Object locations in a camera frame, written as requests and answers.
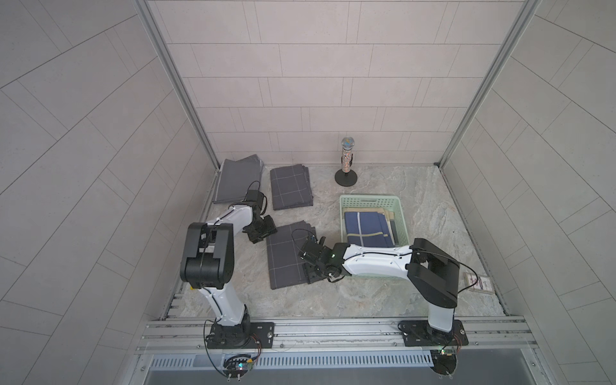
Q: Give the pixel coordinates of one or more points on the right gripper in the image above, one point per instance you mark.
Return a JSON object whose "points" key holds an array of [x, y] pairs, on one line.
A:
{"points": [[306, 265]]}

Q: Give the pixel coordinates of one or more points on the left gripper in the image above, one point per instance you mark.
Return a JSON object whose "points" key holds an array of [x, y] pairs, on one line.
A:
{"points": [[270, 228]]}

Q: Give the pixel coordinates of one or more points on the dark grey checked pillowcase front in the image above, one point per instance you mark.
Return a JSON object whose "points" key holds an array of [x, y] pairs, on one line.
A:
{"points": [[285, 266]]}

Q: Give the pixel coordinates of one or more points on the dark grey checked pillowcase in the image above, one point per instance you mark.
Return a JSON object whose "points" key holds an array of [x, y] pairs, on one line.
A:
{"points": [[291, 187], [285, 266]]}

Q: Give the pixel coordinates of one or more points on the dark grey checked pillowcase back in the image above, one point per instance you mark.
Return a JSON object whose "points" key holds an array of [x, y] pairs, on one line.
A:
{"points": [[291, 187]]}

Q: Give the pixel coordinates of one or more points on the blue pillowcase with stripes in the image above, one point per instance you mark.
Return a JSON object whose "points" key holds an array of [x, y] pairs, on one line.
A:
{"points": [[364, 229]]}

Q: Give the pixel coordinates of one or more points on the green plastic basket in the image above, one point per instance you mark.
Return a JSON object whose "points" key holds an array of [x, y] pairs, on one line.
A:
{"points": [[377, 262]]}

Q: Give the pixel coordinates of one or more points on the beige grey striped pillowcase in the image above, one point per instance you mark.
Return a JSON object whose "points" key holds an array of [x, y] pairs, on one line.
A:
{"points": [[388, 226]]}

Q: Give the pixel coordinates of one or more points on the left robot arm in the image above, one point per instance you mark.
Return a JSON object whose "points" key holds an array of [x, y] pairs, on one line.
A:
{"points": [[208, 262]]}

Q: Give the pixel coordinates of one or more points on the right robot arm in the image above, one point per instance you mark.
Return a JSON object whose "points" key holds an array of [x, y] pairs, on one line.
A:
{"points": [[433, 273]]}

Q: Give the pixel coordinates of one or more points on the plain grey folded pillowcase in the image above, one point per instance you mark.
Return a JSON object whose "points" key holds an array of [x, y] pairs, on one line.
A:
{"points": [[235, 178]]}

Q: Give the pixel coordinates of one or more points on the microphone on black stand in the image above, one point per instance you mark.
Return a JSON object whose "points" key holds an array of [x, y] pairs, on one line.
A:
{"points": [[346, 176]]}

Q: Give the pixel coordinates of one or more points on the left circuit board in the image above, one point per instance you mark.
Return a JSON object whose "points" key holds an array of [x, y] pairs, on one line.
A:
{"points": [[235, 367]]}

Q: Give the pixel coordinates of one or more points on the circuit board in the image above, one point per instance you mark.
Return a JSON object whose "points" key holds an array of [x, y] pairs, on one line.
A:
{"points": [[443, 363], [235, 367]]}

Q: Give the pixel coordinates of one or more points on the right circuit board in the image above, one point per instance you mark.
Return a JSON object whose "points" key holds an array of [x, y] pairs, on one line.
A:
{"points": [[443, 363]]}

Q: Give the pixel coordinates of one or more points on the small packet on table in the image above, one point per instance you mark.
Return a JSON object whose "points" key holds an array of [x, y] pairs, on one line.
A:
{"points": [[481, 284]]}

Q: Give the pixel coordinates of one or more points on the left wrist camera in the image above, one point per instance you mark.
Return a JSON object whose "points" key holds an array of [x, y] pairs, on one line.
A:
{"points": [[254, 196]]}

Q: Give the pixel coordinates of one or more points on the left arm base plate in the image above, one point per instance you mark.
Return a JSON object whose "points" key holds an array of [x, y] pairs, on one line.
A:
{"points": [[255, 334]]}

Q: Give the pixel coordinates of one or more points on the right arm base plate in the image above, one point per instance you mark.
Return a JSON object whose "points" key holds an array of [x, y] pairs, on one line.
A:
{"points": [[419, 333]]}

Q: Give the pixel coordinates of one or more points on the aluminium rail frame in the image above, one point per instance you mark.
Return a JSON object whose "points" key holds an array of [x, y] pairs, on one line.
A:
{"points": [[382, 334]]}

